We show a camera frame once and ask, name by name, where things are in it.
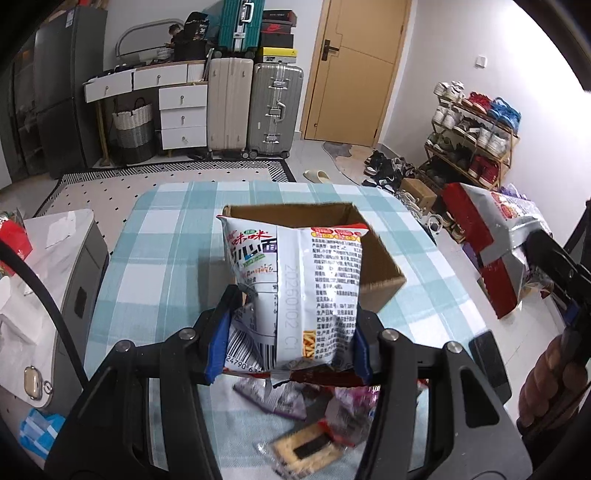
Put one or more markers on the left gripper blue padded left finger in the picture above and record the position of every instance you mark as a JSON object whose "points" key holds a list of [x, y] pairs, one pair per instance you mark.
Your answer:
{"points": [[217, 331]]}

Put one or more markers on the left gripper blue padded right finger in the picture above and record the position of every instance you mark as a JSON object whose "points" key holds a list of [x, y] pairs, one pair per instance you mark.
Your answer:
{"points": [[364, 340]]}

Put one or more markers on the white noodle snack bag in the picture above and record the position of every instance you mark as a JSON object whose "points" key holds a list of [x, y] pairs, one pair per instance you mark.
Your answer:
{"points": [[302, 288]]}

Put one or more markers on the red and silver snack bag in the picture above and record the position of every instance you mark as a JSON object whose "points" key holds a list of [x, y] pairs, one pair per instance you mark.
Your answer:
{"points": [[496, 227]]}

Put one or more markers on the right hand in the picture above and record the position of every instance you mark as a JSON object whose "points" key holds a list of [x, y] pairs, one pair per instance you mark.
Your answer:
{"points": [[543, 381]]}

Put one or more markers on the purple candy bag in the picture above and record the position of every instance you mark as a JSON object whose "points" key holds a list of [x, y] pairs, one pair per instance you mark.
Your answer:
{"points": [[350, 414]]}

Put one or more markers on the SF cardboard box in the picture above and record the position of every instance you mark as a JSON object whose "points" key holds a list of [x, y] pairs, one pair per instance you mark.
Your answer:
{"points": [[381, 277]]}

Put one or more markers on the checkered teal tablecloth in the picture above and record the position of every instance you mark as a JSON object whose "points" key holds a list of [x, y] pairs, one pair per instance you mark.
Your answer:
{"points": [[168, 264]]}

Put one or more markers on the black phone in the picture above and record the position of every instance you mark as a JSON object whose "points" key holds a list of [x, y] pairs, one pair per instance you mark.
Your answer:
{"points": [[487, 356]]}

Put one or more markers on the cracker packet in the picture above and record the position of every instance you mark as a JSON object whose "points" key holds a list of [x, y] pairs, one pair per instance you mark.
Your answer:
{"points": [[304, 452]]}

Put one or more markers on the beige slipper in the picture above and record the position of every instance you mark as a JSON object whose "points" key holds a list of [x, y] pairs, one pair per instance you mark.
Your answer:
{"points": [[317, 177]]}

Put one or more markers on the cardboard box on floor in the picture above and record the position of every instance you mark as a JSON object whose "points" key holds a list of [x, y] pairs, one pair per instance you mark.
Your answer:
{"points": [[424, 196]]}

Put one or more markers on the shoe rack with shoes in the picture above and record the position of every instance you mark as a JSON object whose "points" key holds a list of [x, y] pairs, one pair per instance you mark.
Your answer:
{"points": [[473, 138]]}

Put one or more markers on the dotted rug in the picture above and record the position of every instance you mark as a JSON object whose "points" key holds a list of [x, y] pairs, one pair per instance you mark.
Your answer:
{"points": [[112, 193]]}

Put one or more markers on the grey side cabinet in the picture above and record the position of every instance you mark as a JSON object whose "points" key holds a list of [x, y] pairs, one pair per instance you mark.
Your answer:
{"points": [[47, 307]]}

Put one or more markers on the silver aluminium suitcase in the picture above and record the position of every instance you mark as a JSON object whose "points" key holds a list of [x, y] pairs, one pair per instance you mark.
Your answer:
{"points": [[274, 102]]}

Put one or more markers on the woven laundry basket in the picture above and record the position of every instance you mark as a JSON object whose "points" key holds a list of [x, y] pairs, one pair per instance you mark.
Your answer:
{"points": [[135, 133]]}

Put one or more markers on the earbuds case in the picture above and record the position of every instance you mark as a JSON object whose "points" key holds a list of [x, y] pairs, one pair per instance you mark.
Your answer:
{"points": [[33, 383]]}

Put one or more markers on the beige suitcase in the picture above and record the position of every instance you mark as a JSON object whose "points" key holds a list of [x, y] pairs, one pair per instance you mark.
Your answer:
{"points": [[228, 99]]}

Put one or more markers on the white drawer desk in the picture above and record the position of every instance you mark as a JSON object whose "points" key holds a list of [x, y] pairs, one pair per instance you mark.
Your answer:
{"points": [[178, 91]]}

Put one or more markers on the red gift box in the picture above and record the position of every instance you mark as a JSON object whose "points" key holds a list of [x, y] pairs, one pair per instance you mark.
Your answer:
{"points": [[14, 234]]}

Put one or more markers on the blue white packaging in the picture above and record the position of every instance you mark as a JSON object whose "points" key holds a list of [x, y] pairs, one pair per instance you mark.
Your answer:
{"points": [[38, 431]]}

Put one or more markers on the dark refrigerator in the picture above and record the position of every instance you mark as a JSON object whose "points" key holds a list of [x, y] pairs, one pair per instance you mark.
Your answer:
{"points": [[68, 51]]}

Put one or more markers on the stacked shoe boxes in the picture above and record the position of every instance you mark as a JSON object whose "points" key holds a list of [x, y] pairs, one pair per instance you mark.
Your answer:
{"points": [[276, 37]]}

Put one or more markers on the teal suitcase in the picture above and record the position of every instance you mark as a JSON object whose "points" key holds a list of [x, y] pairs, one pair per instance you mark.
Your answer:
{"points": [[241, 21]]}

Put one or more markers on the wooden door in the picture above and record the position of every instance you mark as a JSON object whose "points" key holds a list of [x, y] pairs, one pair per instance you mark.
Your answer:
{"points": [[357, 57]]}

